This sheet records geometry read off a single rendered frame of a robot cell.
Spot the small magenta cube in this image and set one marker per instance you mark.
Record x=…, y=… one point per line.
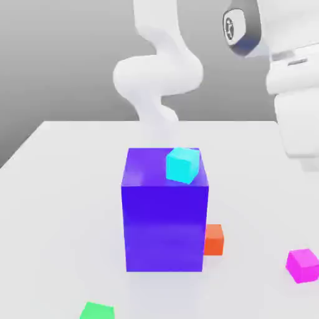
x=302, y=266

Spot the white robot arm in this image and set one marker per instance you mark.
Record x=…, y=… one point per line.
x=159, y=74

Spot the large blue box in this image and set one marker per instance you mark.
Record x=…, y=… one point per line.
x=164, y=224

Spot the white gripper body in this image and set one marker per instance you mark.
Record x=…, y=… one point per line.
x=299, y=124

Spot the small cyan cube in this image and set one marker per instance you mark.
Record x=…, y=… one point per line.
x=182, y=165

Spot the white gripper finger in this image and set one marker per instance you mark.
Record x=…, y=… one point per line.
x=311, y=165

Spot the small orange cube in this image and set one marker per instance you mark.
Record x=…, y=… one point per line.
x=214, y=240

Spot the small green cube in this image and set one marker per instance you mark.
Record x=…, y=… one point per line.
x=97, y=311

